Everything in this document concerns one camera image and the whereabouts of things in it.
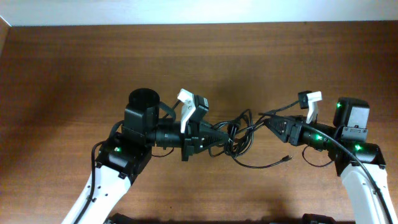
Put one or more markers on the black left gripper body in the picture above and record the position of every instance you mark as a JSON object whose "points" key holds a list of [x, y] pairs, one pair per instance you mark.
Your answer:
{"points": [[188, 139]]}

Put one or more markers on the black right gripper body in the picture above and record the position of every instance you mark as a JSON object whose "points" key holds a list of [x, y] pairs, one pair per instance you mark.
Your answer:
{"points": [[294, 133]]}

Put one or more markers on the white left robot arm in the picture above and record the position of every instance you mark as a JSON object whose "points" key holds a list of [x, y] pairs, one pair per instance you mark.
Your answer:
{"points": [[117, 161]]}

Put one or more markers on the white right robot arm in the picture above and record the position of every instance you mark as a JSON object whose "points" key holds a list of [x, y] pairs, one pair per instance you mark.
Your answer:
{"points": [[360, 165]]}

